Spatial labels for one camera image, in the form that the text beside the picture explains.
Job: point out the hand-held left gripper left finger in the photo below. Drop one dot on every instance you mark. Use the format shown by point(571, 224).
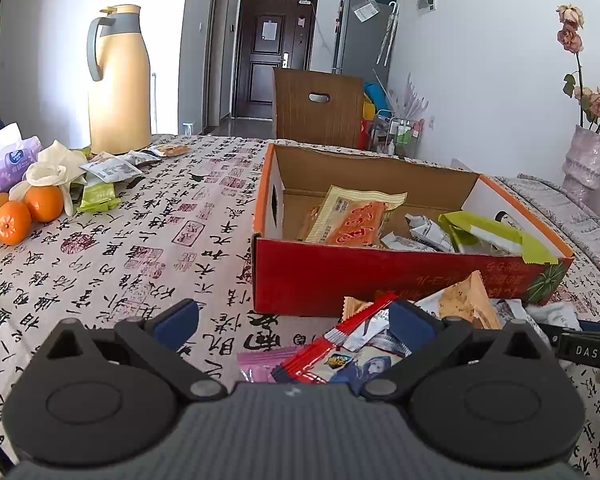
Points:
point(177, 322)

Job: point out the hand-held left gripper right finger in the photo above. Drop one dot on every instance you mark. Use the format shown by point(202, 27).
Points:
point(410, 325)

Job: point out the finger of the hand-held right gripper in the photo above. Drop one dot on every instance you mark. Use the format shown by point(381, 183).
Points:
point(555, 332)

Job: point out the orange cracker packet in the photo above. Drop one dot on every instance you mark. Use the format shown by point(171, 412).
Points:
point(357, 307)

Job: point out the tan cracker packet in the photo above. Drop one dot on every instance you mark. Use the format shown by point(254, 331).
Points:
point(460, 300)

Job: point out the red striped snack packet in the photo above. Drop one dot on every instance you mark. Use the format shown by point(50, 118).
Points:
point(330, 355)

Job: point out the pink snack packet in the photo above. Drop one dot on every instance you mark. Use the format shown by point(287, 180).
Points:
point(260, 362)

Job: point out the red cardboard box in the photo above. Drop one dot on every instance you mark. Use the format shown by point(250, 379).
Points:
point(330, 280)

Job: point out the long green snack packet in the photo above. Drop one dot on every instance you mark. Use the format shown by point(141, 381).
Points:
point(455, 220)

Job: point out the yellow orange snack packet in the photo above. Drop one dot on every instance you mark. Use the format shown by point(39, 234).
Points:
point(360, 220)

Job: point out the calligraphy print tablecloth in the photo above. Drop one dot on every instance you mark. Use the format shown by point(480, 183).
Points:
point(130, 270)

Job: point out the small green snack packet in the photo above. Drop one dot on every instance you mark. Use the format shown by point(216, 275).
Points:
point(97, 196)

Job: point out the small white snack packet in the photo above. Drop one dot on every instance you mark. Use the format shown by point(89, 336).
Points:
point(110, 169)

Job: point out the small dark snack packet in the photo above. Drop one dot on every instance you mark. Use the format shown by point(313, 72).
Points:
point(142, 157)

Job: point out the small cracker packet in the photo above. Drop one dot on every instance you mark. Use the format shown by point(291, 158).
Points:
point(169, 150)

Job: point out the pink textured vase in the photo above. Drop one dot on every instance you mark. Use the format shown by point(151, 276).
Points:
point(585, 160)

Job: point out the yellow plastic container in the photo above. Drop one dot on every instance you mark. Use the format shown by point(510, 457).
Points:
point(370, 111)

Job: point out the yellow thermos jug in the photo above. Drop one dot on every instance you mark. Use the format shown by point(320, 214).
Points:
point(120, 100)

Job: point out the purple tissue pack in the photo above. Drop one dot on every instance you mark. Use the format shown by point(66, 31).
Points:
point(7, 165)

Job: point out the dark brown door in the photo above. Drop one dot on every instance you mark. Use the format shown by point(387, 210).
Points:
point(275, 75)

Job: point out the grey fridge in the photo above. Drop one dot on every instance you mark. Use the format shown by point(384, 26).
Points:
point(360, 50)

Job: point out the white folded umbrella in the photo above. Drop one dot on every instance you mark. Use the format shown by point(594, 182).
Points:
point(389, 35)

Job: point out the paper sheet on fridge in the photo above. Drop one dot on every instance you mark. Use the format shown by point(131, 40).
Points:
point(366, 12)

